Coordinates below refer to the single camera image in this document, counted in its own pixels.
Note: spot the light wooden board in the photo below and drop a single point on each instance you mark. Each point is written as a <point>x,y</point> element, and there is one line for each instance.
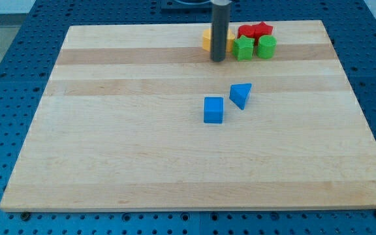
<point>120,128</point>

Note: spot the blue cube block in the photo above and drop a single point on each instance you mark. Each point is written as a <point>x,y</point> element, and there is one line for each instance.
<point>213,109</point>

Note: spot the yellow hexagon block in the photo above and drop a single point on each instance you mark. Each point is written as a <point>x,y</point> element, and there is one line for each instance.
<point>206,40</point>

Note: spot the yellow block behind tool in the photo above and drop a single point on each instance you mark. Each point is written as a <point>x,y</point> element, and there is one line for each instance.
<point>230,40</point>

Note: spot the blue triangular prism block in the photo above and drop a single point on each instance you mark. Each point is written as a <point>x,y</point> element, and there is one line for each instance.
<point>239,94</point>

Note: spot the red star block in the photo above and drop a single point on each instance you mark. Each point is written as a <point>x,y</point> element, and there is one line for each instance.
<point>261,29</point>

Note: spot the red rounded block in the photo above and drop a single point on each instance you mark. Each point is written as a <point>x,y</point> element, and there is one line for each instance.
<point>247,31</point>

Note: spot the green star block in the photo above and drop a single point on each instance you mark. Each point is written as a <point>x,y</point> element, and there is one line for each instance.
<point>243,48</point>

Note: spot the green cylinder block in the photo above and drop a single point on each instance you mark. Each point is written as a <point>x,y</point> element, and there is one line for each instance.
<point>266,46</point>

